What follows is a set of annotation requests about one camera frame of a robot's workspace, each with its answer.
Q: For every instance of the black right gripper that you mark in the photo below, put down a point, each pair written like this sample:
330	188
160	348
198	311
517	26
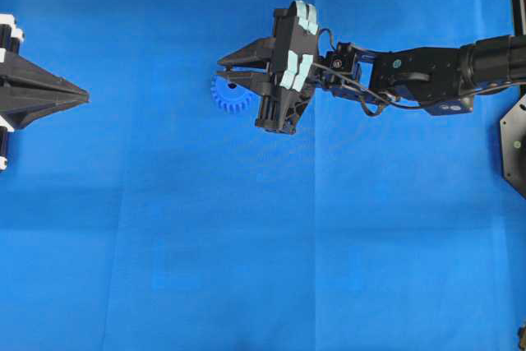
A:
287	91

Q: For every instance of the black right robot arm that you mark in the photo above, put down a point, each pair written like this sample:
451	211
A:
441	81

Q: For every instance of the small blue gear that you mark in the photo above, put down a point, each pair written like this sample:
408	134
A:
229	97

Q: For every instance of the blue table cloth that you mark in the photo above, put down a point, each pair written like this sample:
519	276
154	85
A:
150	219

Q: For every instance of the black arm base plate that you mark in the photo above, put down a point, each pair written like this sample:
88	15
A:
512	127

